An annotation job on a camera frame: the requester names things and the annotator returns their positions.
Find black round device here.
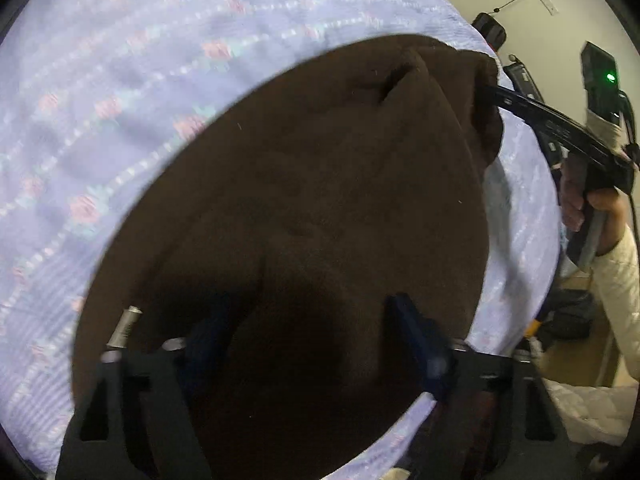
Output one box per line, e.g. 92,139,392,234
472,11,507,52

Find dark brown pants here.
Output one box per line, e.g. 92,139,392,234
71,34,505,480

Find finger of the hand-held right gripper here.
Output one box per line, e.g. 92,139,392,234
476,83,553,128
502,54,546,107

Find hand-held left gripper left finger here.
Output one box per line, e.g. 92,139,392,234
55,294,232,480

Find lavender floral bed sheet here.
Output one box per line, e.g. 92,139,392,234
0,0,562,480

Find black bag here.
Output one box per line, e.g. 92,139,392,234
542,290,597,342

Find white quilted jacket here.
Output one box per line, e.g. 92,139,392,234
542,377,640,447

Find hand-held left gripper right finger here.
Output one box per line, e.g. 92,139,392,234
384,292,583,480

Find person's right hand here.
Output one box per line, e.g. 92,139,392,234
557,152,632,257

